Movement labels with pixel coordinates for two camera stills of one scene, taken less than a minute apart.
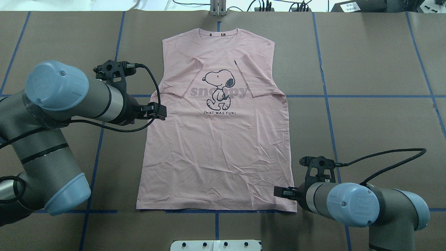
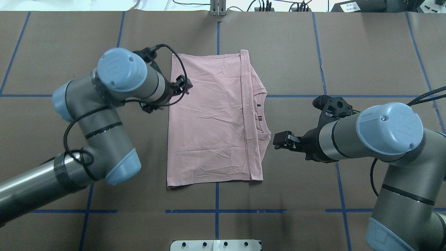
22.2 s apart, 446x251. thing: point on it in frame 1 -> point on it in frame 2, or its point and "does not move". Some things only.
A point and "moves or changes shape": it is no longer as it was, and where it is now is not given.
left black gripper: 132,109 -> 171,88
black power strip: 257,9 does not move
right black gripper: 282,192 -> 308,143
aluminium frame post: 218,8 does not move
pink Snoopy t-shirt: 225,144 moves or changes shape
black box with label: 361,6 does not move
